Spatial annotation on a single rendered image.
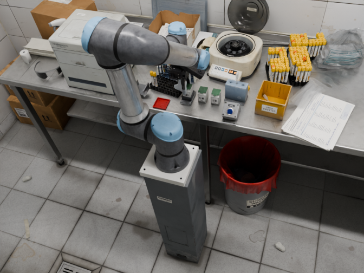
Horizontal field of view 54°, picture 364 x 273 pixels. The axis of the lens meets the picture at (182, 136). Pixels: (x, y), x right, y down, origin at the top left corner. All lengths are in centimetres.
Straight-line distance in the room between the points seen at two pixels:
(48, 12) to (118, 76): 118
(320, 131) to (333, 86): 32
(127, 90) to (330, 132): 90
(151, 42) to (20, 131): 229
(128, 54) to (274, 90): 88
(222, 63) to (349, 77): 63
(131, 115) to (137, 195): 123
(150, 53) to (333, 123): 95
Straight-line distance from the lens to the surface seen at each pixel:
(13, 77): 222
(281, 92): 174
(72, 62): 184
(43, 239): 255
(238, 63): 179
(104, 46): 108
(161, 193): 158
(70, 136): 298
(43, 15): 230
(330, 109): 176
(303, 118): 169
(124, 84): 122
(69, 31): 184
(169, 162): 142
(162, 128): 131
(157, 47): 107
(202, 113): 169
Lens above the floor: 211
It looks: 50 degrees down
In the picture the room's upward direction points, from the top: 8 degrees counter-clockwise
